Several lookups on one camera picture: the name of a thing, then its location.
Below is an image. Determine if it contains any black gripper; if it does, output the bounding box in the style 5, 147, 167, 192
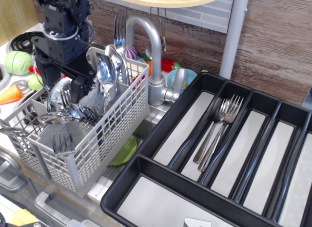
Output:
31, 29, 95, 103

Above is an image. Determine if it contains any steel fork from basket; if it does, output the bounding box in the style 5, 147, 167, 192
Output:
60, 90, 81, 120

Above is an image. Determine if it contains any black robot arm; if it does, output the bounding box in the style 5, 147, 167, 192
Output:
31, 0, 96, 103

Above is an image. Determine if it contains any steel forks cluster in basket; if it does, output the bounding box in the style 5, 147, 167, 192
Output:
76, 104, 104, 130

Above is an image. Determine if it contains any grey plastic cutlery basket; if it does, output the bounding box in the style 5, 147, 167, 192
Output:
4, 59, 150, 198

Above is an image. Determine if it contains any steel fork front compartment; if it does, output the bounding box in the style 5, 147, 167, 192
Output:
52, 131, 75, 156

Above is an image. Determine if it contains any steel spoon outside basket left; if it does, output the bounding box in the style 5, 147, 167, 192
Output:
0, 127, 29, 137

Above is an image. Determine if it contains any tall upright steel fork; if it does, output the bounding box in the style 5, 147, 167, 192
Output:
114, 15, 130, 85

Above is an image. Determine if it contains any steel fork in tray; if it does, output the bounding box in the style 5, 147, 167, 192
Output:
193, 99, 231, 164
198, 95, 244, 172

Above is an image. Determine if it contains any black cutlery tray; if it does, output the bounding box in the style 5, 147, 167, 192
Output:
100, 73, 312, 227

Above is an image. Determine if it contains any large steel serving spoon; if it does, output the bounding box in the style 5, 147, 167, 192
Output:
47, 77, 72, 113

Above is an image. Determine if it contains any light green toy fruit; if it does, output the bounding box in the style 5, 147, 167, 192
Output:
28, 75, 43, 91

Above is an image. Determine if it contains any large steel spoon centre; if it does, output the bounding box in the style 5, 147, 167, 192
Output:
97, 55, 117, 113

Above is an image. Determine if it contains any green toy cabbage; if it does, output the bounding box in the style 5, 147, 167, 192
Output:
4, 51, 33, 75

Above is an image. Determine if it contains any orange toy carrot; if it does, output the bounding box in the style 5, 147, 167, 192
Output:
0, 84, 24, 105

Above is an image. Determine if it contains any steel spoon behind centre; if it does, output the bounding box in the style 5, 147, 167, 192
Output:
105, 44, 123, 82

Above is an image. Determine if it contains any black coil stove burner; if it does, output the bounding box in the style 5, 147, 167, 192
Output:
9, 31, 44, 54

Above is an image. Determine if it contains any purple toy onion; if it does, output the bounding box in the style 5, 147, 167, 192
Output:
125, 46, 137, 60

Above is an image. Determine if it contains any silver toy faucet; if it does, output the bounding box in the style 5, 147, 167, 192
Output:
126, 14, 186, 105

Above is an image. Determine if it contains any green toy leaf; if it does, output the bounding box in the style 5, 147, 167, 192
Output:
109, 135, 137, 166

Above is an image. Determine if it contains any red toy pepper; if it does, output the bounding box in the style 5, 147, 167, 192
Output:
161, 59, 181, 72

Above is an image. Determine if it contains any light blue toy bowl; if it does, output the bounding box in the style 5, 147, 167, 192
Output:
167, 69, 197, 93

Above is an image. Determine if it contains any yellow toy item bottom left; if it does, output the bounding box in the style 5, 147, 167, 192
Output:
8, 209, 37, 227

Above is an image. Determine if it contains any hanging wire utensil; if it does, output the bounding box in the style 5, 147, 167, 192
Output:
155, 7, 167, 52

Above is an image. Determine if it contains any white metal post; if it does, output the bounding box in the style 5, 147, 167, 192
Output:
219, 0, 249, 80

